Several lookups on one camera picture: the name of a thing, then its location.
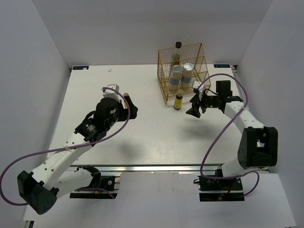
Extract small yellow label bottle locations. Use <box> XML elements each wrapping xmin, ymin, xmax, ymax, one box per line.
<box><xmin>123</xmin><ymin>93</ymin><xmax>129</xmax><ymax>107</ymax></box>
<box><xmin>173</xmin><ymin>89</ymin><xmax>183</xmax><ymax>110</ymax></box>

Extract dark sauce bottle red label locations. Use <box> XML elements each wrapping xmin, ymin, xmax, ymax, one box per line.
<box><xmin>171</xmin><ymin>41</ymin><xmax>182</xmax><ymax>67</ymax></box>

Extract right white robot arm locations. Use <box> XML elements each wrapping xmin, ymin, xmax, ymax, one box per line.
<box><xmin>186</xmin><ymin>80</ymin><xmax>278</xmax><ymax>190</ymax></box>

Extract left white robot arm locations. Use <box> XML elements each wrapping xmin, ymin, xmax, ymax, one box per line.
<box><xmin>17</xmin><ymin>94</ymin><xmax>138</xmax><ymax>215</ymax></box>

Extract right blue table sticker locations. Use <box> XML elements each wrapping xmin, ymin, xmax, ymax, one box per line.
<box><xmin>213</xmin><ymin>64</ymin><xmax>230</xmax><ymax>68</ymax></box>

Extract blue table sticker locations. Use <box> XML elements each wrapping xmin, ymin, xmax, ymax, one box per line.
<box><xmin>213</xmin><ymin>64</ymin><xmax>230</xmax><ymax>68</ymax></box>
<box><xmin>72</xmin><ymin>66</ymin><xmax>89</xmax><ymax>70</ymax></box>

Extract left blue table sticker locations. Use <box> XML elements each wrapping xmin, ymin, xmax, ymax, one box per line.
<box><xmin>72</xmin><ymin>66</ymin><xmax>89</xmax><ymax>70</ymax></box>

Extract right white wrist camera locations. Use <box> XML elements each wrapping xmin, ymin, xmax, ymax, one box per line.
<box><xmin>192</xmin><ymin>81</ymin><xmax>205</xmax><ymax>100</ymax></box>

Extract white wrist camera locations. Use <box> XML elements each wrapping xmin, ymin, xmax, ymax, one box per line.
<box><xmin>192</xmin><ymin>81</ymin><xmax>205</xmax><ymax>100</ymax></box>
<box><xmin>102</xmin><ymin>84</ymin><xmax>120</xmax><ymax>102</ymax></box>

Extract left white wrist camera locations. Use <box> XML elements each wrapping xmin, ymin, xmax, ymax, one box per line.
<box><xmin>102</xmin><ymin>84</ymin><xmax>120</xmax><ymax>102</ymax></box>

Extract yellow wire basket rack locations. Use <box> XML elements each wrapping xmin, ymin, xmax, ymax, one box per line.
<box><xmin>157</xmin><ymin>42</ymin><xmax>209</xmax><ymax>104</ymax></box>

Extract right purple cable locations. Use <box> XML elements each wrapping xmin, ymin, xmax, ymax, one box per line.
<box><xmin>199</xmin><ymin>73</ymin><xmax>260</xmax><ymax>197</ymax></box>

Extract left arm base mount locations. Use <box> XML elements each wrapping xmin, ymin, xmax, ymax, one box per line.
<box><xmin>69</xmin><ymin>165</ymin><xmax>119</xmax><ymax>200</ymax></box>

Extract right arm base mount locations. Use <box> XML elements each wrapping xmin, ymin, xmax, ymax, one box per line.
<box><xmin>193</xmin><ymin>176</ymin><xmax>245</xmax><ymax>202</ymax></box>

